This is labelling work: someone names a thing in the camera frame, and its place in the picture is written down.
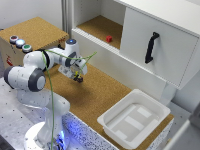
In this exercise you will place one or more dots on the white plastic box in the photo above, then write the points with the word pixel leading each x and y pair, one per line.
pixel 133 121

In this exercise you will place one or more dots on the pink block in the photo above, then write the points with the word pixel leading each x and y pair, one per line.
pixel 109 38

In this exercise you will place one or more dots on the red button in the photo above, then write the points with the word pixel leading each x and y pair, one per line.
pixel 14 39

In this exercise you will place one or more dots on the white sliding door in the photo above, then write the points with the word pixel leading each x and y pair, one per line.
pixel 173 53

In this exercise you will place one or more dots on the green button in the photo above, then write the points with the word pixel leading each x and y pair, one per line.
pixel 26 48

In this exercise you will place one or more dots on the white cabinet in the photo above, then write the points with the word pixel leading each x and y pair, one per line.
pixel 110 63

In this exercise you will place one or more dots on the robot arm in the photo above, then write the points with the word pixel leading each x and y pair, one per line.
pixel 25 77

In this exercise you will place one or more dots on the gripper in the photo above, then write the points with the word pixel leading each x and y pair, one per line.
pixel 68 70

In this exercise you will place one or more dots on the purple block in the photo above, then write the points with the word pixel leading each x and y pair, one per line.
pixel 79 79

